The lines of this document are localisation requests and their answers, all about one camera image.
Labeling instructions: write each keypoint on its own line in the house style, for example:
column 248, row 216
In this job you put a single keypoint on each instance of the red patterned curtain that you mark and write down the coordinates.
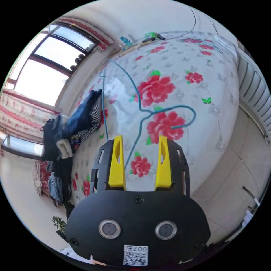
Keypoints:
column 91, row 31
column 19, row 114

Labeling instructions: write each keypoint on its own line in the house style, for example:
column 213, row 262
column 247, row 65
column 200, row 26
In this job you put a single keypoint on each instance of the white radiator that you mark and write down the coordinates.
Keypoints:
column 253, row 84

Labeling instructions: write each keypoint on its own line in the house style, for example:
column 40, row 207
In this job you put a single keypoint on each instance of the bed with floral sheet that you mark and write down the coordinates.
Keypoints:
column 213, row 89

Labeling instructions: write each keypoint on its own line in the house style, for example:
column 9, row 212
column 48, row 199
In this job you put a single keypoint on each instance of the pile of clothes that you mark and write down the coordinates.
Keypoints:
column 82, row 114

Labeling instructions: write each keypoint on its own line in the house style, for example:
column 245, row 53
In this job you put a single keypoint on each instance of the window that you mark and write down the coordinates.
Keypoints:
column 42, row 74

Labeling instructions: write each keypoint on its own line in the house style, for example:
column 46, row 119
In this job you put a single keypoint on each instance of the green plant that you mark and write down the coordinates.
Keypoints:
column 59, row 224

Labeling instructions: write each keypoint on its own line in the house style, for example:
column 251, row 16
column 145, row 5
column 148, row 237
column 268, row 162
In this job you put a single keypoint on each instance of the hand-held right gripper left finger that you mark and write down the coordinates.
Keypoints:
column 117, row 169

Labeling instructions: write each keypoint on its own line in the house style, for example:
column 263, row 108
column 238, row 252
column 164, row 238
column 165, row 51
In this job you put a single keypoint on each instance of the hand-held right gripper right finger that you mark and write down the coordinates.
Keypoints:
column 163, row 171

